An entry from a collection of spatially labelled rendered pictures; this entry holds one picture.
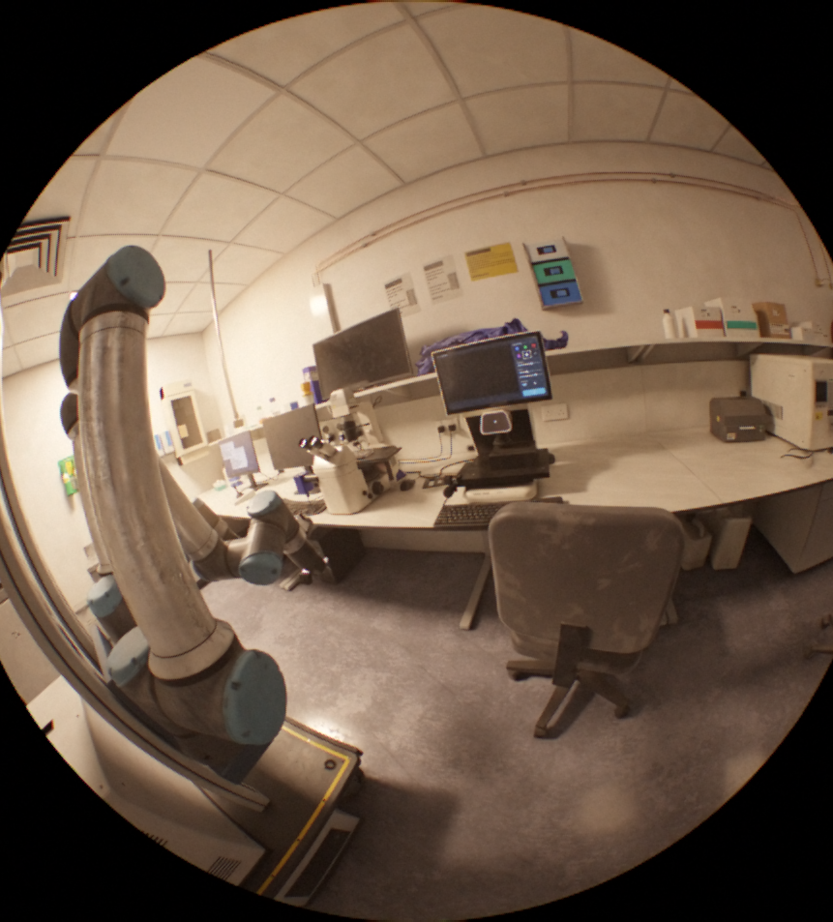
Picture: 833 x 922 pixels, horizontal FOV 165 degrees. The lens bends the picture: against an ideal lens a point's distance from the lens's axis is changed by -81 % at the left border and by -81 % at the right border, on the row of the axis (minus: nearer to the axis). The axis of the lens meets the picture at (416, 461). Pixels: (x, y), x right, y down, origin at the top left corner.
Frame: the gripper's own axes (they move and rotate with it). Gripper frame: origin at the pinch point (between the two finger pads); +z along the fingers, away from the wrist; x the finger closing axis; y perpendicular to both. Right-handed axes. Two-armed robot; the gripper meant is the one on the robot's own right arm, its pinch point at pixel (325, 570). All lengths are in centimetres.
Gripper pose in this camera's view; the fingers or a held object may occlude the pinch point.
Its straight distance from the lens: 96.9
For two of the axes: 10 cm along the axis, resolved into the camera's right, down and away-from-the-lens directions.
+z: 1.8, 7.5, 6.3
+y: -1.0, 6.6, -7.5
